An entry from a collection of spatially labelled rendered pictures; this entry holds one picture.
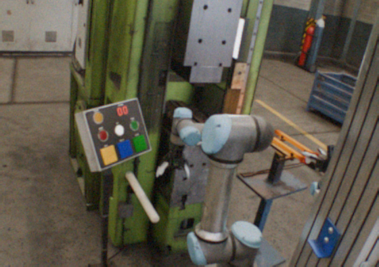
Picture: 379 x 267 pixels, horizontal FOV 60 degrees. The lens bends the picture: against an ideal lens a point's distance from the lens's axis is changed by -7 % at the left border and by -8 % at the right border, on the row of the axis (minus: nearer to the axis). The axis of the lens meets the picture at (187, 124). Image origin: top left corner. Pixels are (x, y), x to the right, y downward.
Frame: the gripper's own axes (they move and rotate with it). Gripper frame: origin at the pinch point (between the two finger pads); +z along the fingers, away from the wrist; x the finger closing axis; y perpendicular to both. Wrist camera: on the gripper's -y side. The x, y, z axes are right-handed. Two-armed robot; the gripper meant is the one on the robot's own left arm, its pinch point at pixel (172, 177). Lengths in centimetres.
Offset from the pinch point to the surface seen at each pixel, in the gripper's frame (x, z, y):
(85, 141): -41.4, -12.8, -6.4
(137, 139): -16.7, -9.4, -17.9
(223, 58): 28, -48, -48
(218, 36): 23, -60, -47
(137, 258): -8, 93, -37
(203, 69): 17, -41, -45
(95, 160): -36.4, -6.0, -1.0
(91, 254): -40, 93, -40
